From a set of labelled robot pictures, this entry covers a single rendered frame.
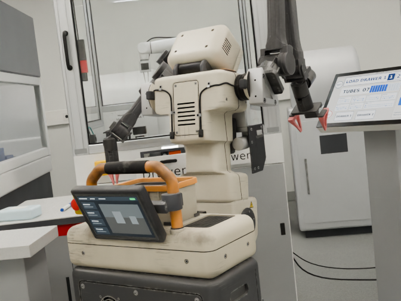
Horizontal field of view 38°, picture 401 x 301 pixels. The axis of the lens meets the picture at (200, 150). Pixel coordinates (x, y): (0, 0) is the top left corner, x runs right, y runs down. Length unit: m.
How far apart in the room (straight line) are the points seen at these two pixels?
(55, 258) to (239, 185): 0.84
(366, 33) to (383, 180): 3.58
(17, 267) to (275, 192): 1.40
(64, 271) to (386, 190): 1.44
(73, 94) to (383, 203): 1.53
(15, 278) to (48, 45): 4.59
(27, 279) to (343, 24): 4.75
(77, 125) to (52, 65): 3.51
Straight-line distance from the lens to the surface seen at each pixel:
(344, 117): 2.72
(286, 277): 3.02
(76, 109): 2.89
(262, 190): 2.90
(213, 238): 1.51
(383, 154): 2.73
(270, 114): 2.87
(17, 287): 2.02
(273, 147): 2.88
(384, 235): 2.81
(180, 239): 1.55
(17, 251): 1.95
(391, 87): 2.70
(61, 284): 2.41
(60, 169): 6.40
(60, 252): 2.38
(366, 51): 6.18
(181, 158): 2.52
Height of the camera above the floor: 1.15
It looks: 5 degrees down
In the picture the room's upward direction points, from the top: 6 degrees counter-clockwise
